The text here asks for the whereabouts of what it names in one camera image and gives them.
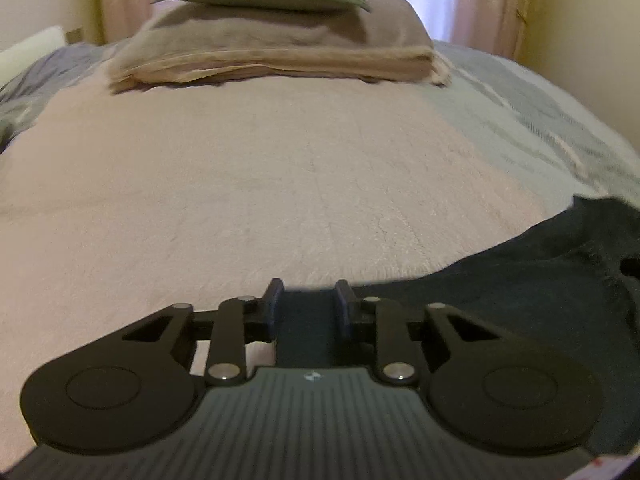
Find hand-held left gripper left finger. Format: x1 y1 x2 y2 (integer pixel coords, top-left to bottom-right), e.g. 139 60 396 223
122 278 286 388

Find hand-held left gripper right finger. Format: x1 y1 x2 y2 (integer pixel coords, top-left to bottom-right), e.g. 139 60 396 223
334 279 501 389

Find dark denim pants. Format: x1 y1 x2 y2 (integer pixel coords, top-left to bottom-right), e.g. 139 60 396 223
274 195 640 458

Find pale pink blanket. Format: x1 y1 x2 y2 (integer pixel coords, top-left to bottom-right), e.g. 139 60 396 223
0 77 553 451

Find beige grey pillow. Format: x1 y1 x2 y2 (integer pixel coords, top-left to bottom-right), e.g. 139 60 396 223
107 0 453 95

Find grey herringbone bedspread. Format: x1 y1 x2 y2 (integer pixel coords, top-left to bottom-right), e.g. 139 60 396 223
0 40 640 201

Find white pillow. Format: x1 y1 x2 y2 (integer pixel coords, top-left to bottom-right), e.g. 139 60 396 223
0 25 68 87

